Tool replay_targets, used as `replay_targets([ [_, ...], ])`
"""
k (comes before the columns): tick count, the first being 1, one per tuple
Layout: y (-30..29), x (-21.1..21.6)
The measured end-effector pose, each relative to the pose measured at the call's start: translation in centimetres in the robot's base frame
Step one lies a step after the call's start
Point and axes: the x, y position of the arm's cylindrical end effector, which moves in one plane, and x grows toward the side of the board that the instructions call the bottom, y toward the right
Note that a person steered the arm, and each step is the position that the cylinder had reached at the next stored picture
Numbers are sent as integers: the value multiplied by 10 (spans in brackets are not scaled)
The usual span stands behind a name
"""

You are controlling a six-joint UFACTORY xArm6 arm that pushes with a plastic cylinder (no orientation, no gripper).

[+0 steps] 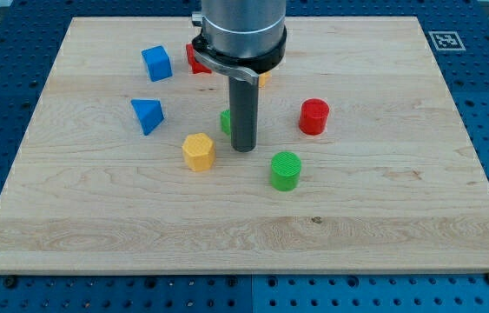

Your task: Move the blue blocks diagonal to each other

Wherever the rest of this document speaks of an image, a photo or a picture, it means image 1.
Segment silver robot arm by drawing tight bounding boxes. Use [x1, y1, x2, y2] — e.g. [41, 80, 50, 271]
[192, 0, 287, 85]

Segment red block behind arm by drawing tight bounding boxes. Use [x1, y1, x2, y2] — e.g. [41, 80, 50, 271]
[185, 43, 212, 74]

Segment green cylinder block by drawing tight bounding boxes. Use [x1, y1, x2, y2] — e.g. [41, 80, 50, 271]
[270, 151, 301, 191]

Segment small green block behind rod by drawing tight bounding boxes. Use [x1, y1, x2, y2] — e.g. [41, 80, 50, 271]
[220, 110, 231, 136]

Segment yellow hexagonal block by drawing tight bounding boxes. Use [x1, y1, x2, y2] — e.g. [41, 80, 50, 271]
[182, 133, 215, 171]

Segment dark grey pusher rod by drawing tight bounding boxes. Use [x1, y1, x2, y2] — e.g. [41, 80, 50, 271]
[228, 77, 259, 152]

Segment small yellow block behind rod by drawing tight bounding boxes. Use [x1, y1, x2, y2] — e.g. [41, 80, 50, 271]
[259, 71, 271, 88]

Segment red cylinder block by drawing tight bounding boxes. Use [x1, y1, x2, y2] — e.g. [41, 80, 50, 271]
[299, 98, 330, 136]

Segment blue triangular prism block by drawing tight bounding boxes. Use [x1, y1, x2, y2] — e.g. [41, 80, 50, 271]
[130, 99, 164, 136]

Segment light wooden board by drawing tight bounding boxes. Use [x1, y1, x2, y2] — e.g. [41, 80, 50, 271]
[0, 17, 489, 275]

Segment blue cube block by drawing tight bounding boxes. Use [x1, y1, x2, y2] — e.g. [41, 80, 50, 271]
[142, 45, 172, 82]

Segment white fiducial marker tag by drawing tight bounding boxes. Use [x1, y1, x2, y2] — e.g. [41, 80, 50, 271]
[428, 30, 466, 51]

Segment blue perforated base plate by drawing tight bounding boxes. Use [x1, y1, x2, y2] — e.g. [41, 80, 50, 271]
[0, 0, 489, 312]

